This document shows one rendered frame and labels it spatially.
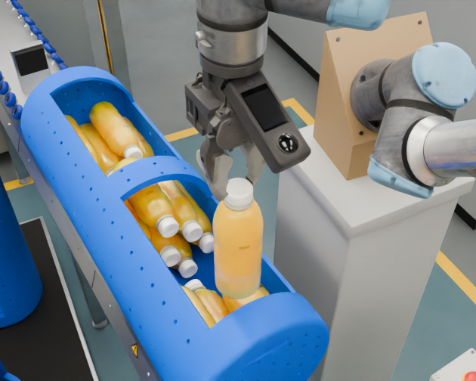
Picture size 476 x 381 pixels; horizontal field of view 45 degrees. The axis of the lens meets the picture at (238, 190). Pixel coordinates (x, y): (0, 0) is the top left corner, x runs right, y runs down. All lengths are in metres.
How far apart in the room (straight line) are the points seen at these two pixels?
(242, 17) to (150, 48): 3.41
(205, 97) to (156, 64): 3.13
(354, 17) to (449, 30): 2.06
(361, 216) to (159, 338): 0.47
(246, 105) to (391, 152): 0.41
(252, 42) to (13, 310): 1.80
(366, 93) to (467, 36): 1.42
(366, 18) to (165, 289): 0.60
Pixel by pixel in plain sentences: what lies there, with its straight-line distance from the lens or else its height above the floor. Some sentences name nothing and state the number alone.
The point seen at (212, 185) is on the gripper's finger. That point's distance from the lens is 0.73.
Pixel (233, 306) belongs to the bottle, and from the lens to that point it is 1.05.
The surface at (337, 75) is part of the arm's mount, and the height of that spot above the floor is 1.36.
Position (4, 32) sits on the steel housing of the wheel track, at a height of 0.93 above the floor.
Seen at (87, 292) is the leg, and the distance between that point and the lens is 2.23.
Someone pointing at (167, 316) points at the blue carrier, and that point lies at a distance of 0.97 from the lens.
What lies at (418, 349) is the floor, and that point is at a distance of 2.42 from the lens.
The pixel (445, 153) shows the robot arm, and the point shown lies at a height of 1.44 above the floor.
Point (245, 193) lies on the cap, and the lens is 0.75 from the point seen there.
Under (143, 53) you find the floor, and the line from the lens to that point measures 3.95.
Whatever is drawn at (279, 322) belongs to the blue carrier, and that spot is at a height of 1.23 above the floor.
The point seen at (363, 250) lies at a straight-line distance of 1.28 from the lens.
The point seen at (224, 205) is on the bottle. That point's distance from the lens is 0.78.
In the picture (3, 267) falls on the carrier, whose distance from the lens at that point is 2.12.
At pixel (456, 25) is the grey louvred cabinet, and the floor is 0.85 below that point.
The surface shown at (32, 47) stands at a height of 1.08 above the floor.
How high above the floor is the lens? 2.00
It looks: 44 degrees down
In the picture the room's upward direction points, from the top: straight up
